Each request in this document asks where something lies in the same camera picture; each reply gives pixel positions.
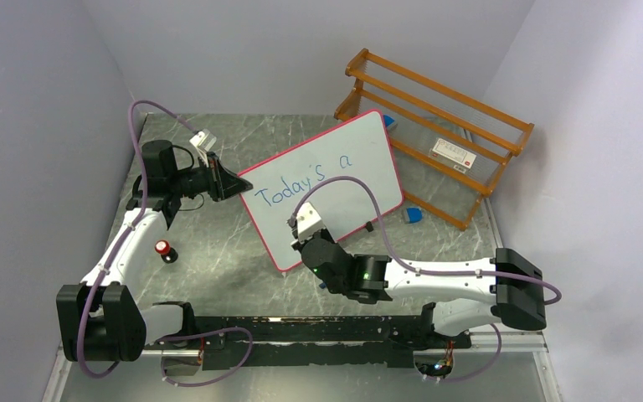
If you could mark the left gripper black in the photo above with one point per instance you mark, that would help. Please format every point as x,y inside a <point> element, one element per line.
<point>221,183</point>

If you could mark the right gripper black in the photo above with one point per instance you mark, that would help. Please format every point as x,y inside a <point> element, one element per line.
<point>321,234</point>

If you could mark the whiteboard with pink frame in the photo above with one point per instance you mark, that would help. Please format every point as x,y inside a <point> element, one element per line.
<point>342,171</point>

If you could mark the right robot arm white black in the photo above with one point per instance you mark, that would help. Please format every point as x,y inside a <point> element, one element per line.
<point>505,288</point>

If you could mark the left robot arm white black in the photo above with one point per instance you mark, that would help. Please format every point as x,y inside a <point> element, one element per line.
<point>99,319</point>

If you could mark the blue eraser on table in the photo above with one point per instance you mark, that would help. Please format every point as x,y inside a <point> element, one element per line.
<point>412,215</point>

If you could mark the blue eraser on shelf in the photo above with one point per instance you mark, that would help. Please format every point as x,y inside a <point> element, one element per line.
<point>389,122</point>

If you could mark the white labelled box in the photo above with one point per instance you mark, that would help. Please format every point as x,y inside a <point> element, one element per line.
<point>458,158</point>

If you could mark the orange wooden shelf rack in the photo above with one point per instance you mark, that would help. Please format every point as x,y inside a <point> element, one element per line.
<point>426,110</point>

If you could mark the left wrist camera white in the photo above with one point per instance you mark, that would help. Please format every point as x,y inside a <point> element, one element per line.
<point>203,141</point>

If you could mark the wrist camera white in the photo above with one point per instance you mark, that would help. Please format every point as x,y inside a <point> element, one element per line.
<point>305,223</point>
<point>203,141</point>

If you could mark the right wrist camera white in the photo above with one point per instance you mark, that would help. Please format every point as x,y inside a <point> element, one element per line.
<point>305,223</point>

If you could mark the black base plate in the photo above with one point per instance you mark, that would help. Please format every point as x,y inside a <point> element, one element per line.
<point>300,341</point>

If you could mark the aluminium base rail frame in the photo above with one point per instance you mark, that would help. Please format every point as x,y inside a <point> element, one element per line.
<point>514,367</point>

